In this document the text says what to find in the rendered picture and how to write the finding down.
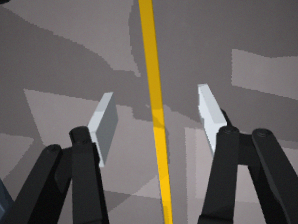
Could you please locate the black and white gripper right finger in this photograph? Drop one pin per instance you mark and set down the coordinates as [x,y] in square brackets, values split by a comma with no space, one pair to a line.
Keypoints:
[274,178]

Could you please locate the yellow bar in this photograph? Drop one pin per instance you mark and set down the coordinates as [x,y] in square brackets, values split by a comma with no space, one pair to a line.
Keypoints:
[152,63]

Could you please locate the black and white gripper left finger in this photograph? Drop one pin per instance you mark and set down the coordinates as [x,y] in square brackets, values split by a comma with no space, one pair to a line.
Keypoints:
[42,196]

